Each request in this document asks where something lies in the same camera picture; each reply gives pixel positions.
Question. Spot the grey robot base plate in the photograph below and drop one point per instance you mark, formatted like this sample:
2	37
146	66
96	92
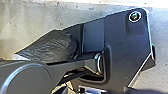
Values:
126	50

